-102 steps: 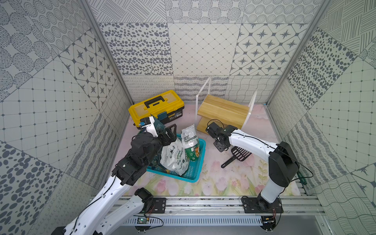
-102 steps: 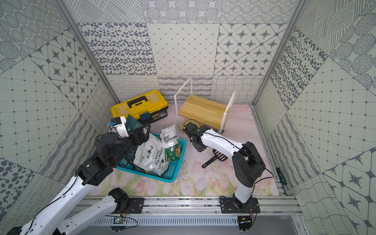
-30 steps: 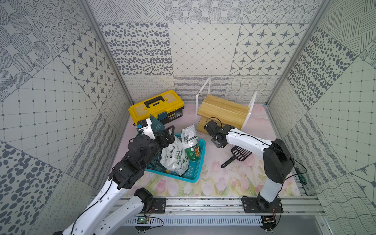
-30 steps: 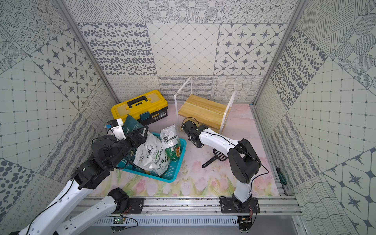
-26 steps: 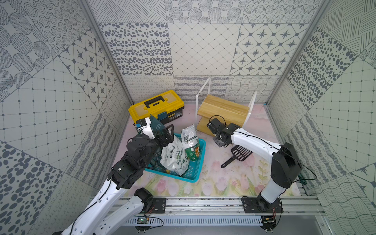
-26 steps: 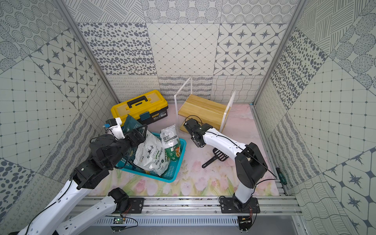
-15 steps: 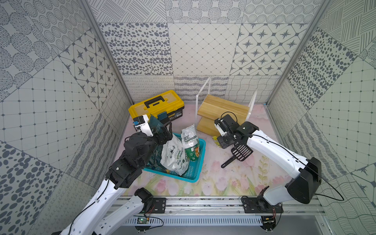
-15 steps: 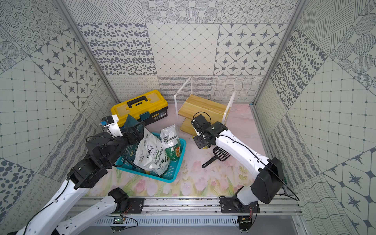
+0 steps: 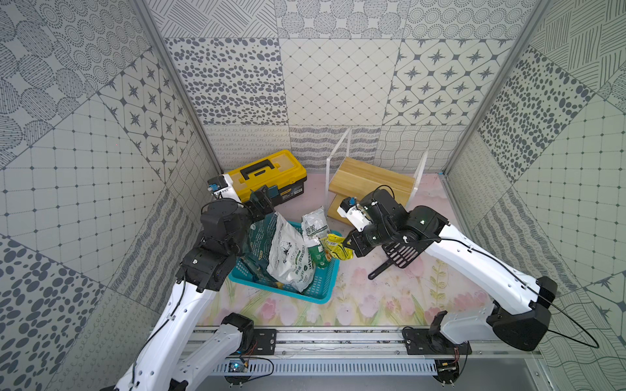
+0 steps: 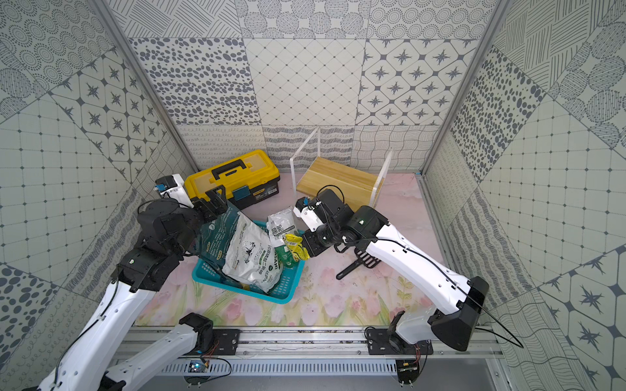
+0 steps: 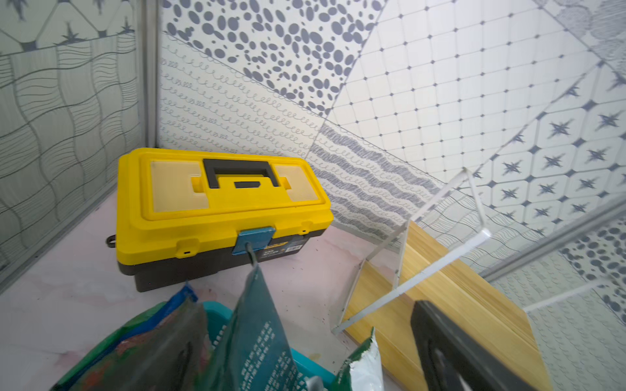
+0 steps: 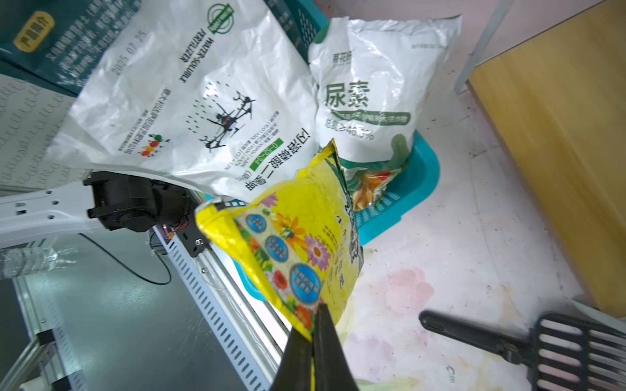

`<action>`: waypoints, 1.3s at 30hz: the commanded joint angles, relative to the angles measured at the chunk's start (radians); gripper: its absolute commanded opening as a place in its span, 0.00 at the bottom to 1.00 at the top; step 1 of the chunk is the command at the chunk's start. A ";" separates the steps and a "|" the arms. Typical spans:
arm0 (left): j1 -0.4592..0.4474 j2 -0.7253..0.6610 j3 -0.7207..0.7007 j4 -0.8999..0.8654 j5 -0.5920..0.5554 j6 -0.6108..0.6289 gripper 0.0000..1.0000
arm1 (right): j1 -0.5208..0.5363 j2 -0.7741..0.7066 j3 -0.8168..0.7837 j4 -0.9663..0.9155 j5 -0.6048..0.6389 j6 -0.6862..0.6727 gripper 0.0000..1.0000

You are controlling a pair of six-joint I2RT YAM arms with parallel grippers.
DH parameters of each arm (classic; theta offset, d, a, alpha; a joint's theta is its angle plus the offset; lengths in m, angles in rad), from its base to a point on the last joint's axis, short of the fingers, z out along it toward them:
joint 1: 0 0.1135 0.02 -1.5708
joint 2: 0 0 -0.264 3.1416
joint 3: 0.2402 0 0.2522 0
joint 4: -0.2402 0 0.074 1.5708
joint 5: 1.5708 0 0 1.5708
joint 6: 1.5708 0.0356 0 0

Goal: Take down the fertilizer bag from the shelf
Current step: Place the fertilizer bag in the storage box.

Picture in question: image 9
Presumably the aluminium mounting rail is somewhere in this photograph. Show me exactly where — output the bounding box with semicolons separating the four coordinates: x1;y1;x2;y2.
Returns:
187;326;539;360

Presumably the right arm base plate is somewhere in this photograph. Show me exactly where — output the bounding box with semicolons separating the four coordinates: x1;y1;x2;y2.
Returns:
401;326;472;356

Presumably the green fruit picture bag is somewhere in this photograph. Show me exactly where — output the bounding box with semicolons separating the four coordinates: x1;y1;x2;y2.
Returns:
301;206;331;269

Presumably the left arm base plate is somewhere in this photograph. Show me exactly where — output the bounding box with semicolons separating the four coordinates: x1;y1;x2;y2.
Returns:
233;328;277;357

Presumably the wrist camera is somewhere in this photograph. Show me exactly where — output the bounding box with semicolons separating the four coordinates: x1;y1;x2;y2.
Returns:
337;197;372;232
207;174;241;202

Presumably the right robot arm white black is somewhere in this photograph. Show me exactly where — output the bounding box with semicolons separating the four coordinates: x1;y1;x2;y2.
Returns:
337;188;558;351

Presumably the white green fertilizer bag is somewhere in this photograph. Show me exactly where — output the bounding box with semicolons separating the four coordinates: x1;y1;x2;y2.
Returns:
267;213;316;293

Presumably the white wooden two-tier shelf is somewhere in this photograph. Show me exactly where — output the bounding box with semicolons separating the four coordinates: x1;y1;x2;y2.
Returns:
324;128;428;224

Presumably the yellow flower fertilizer bag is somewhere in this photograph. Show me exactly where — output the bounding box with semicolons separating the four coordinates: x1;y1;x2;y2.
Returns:
320;234;354;261

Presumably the yellow black toolbox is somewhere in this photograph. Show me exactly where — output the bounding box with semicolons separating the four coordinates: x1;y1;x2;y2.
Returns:
228;150;307;206

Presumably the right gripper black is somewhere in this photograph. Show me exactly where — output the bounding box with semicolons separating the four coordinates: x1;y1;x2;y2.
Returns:
342;221;397;257

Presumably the dark green fertilizer bag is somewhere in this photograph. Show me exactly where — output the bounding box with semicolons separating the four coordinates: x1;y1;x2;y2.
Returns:
241;213;278;288

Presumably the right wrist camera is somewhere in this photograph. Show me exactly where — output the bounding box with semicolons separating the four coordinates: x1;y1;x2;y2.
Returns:
337;197;372;232

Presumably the teal plastic basket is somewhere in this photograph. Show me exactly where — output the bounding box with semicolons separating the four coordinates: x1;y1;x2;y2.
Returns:
229;213;339;304

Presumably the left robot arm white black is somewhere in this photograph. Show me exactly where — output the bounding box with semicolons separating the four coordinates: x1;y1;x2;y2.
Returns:
111;187;274;390

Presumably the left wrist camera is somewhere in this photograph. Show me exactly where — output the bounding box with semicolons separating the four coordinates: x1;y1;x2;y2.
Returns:
207;174;241;202

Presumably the black slotted scoop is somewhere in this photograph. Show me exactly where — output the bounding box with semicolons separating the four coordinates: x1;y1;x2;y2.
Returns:
368;244;420;280

